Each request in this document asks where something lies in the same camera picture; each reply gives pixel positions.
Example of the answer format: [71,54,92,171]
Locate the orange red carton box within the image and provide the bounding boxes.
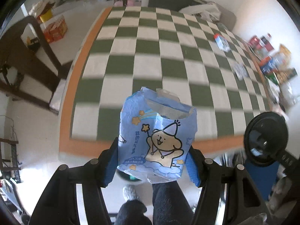
[43,15,68,43]

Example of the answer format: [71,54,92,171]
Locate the green white checkered tablecloth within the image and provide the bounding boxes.
[58,6,275,159]

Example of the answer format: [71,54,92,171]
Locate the blue bear tissue packet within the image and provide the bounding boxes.
[117,87,197,184]

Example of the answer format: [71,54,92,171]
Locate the dark wooden chair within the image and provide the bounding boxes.
[1,16,72,114]

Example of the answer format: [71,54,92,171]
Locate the blue seat cushion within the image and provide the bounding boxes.
[244,160,279,201]

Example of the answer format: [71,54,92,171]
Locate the left grey fluffy slipper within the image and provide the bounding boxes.
[123,185,140,202]

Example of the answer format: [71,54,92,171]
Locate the black fluffy trouser legs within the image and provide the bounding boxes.
[113,180,194,225]

